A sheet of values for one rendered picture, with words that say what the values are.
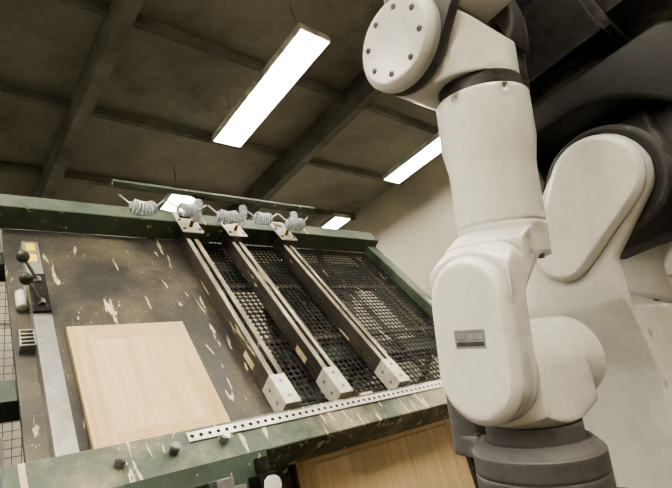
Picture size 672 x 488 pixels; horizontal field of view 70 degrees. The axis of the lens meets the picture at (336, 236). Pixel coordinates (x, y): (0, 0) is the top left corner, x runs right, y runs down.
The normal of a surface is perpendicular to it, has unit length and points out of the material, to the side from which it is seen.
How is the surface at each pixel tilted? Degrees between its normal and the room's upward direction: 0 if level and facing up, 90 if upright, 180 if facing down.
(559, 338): 72
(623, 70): 90
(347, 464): 90
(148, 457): 58
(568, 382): 103
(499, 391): 90
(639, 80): 90
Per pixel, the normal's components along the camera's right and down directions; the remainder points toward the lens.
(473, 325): -0.79, -0.05
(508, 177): -0.03, -0.18
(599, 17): -0.50, 0.42
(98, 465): 0.38, -0.85
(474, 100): -0.45, -0.13
